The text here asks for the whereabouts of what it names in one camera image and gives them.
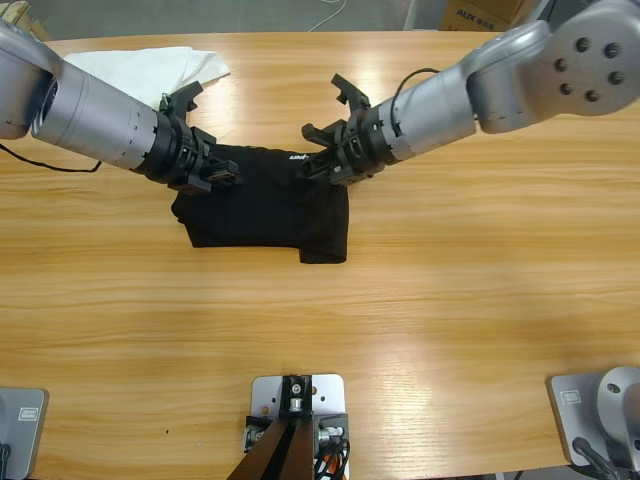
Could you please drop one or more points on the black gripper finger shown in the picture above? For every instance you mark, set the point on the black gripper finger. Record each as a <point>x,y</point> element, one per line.
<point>317,170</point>
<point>225,175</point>
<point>322,139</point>

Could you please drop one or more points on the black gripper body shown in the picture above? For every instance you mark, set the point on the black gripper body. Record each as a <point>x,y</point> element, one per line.
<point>180,155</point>
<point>362,147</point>

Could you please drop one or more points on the black t-shirt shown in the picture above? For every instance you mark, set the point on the black t-shirt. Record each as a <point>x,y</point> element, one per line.
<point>275,215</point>

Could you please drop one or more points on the white garment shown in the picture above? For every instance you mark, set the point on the white garment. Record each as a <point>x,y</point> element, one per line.
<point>145,70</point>

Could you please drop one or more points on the cardboard box with blue print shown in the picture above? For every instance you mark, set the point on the cardboard box with blue print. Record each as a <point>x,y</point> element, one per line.
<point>480,15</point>

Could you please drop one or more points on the wooden pallet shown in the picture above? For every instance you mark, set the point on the wooden pallet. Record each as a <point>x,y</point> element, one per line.
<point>15,10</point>

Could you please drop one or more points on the silver bolt knob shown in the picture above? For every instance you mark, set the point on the silver bolt knob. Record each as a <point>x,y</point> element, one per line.
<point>330,434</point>
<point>254,437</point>

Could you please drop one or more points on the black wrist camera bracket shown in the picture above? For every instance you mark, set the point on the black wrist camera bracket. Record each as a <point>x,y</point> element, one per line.
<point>185,92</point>
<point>352,95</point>

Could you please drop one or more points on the white metal post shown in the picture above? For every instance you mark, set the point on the white metal post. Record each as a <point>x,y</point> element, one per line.
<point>412,15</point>

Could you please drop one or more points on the white mount plate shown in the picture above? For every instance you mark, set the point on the white mount plate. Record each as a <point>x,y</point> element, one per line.
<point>330,392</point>

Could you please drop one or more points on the white slanted frame leg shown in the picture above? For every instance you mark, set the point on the white slanted frame leg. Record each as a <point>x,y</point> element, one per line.
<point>542,7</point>

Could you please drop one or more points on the black camera post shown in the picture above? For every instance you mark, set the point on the black camera post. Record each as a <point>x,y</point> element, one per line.
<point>280,450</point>

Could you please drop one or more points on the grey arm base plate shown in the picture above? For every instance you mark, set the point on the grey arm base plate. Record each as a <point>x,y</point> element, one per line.
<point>27,435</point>
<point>575,415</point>

